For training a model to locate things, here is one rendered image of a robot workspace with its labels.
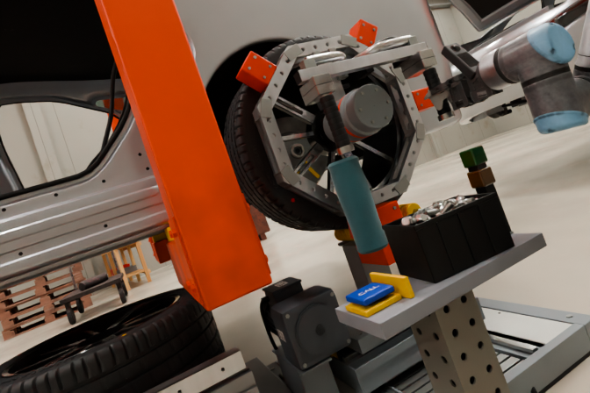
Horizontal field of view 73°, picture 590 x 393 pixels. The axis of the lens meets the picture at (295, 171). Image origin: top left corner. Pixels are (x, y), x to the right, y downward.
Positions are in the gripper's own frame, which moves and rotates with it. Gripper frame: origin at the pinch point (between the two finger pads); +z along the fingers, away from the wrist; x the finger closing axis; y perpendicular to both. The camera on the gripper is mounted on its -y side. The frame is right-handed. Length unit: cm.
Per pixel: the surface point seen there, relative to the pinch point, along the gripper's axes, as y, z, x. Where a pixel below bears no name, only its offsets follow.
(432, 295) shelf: 38, -26, -42
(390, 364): 70, 20, -31
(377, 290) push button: 35, -20, -49
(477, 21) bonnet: -94, 223, 316
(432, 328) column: 47, -20, -40
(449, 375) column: 56, -20, -40
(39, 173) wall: -205, 915, -233
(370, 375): 70, 20, -38
